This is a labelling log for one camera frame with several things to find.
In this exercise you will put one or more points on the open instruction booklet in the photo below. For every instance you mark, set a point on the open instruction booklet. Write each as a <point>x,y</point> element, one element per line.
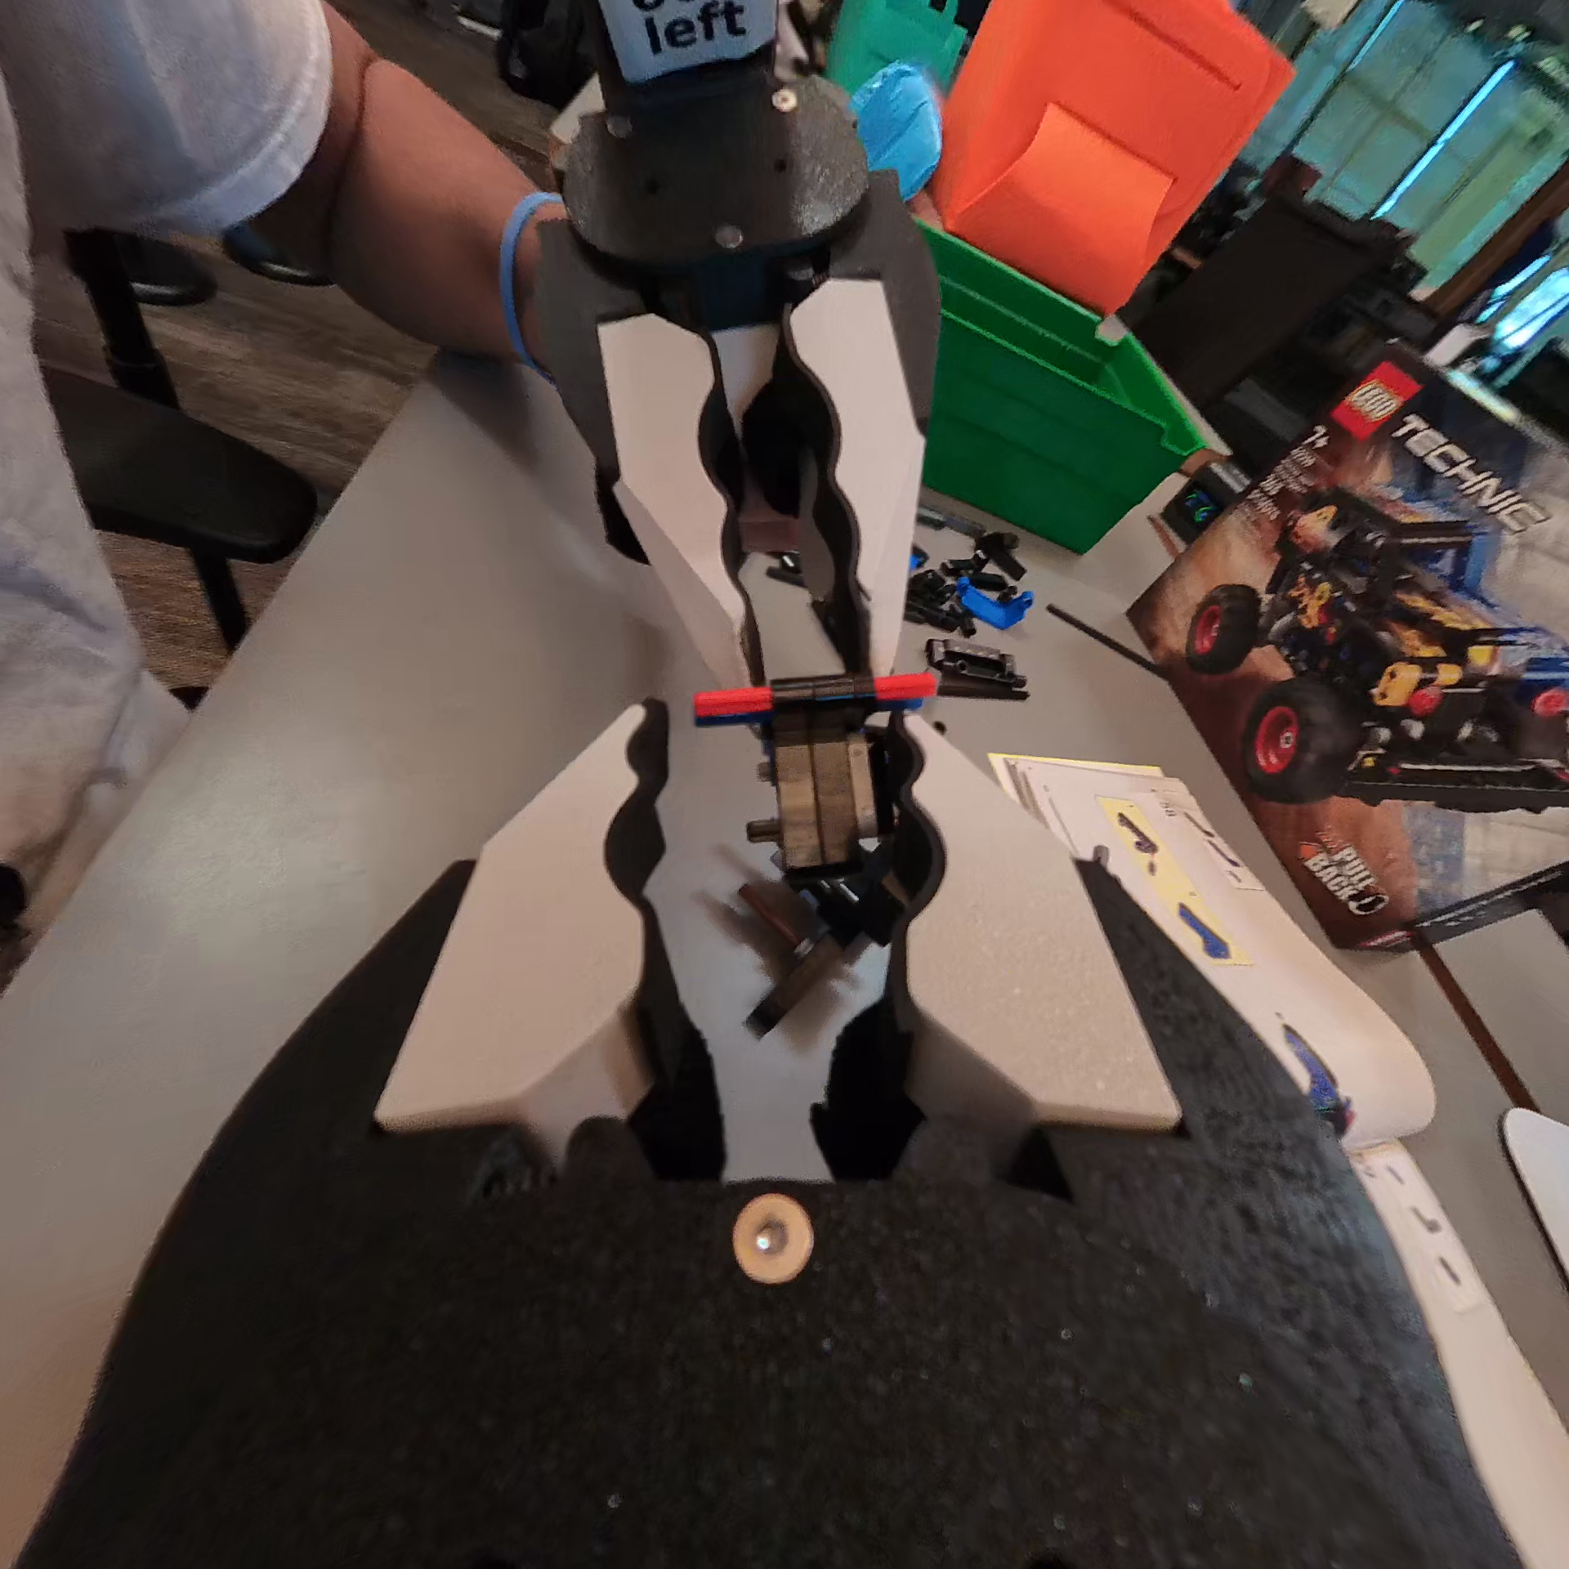
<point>1226,906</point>

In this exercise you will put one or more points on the brown lego axle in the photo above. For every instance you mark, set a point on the brown lego axle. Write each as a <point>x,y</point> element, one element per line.
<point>772,913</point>

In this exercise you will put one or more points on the small black electronic device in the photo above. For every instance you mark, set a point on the small black electronic device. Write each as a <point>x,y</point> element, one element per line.
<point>1202,502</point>

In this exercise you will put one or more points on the black stool chair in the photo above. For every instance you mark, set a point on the black stool chair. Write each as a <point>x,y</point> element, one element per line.
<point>184,478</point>

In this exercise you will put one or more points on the orange storage bin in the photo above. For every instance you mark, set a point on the orange storage bin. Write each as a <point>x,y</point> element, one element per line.
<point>1103,147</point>

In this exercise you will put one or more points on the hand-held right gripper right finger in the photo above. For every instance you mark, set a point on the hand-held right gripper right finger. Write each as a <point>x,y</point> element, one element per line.
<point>1030,991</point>

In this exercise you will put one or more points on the black lego frame with axles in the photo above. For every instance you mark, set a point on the black lego frame with axles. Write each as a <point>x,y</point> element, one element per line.
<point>821,795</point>

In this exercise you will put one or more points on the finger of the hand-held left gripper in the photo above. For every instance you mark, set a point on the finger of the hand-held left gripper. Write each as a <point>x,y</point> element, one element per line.
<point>877,416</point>
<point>656,427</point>

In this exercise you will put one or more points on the pile of large black lego pieces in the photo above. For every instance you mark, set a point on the pile of large black lego pieces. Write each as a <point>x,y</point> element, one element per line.
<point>976,668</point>

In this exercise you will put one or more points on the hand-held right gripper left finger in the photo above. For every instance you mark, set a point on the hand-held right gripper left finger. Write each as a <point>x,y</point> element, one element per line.
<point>527,980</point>

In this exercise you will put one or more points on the white document stand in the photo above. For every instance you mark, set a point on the white document stand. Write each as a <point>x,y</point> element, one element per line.
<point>1545,1176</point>

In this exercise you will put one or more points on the person's left forearm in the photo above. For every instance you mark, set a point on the person's left forearm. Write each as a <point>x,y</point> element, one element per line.
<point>404,207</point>

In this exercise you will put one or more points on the lego set box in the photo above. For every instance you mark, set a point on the lego set box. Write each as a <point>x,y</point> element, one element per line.
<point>1385,637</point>

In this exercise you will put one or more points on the blue lego panel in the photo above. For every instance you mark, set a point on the blue lego panel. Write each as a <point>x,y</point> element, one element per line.
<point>992,607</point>

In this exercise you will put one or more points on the blue wristband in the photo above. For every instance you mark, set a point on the blue wristband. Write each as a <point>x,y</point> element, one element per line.
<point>507,282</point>

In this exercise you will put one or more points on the long black lego axle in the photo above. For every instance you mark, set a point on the long black lego axle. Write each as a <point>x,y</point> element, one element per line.
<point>1103,637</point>

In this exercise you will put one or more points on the light blue crumpled bag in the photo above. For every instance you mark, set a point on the light blue crumpled bag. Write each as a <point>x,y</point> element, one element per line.
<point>901,129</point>

